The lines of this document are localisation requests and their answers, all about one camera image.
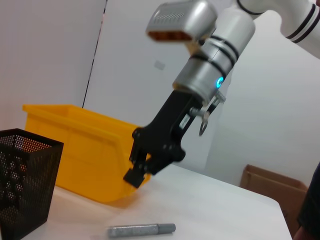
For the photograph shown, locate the brown cardboard box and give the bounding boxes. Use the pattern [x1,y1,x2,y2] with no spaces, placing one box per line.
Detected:
[239,164,310,232]

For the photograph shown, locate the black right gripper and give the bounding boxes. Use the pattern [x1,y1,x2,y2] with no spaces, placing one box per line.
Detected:
[123,91,201,190]

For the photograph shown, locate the grey marker pen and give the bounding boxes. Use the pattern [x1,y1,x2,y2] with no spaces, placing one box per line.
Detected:
[107,223,177,240]

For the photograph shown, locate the yellow plastic bin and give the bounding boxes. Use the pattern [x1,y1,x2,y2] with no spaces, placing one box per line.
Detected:
[22,104,152,203]

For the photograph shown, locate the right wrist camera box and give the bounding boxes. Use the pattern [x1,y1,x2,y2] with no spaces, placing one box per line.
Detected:
[145,0,218,55]

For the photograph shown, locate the right gripper cable with plug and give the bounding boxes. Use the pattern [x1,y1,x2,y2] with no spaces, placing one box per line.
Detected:
[189,89,227,137]

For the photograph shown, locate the person in dark clothes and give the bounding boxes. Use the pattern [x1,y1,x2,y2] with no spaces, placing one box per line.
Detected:
[293,161,320,240]

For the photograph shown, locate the black mesh pen holder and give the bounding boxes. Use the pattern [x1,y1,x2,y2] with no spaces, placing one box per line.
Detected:
[0,128,65,240]

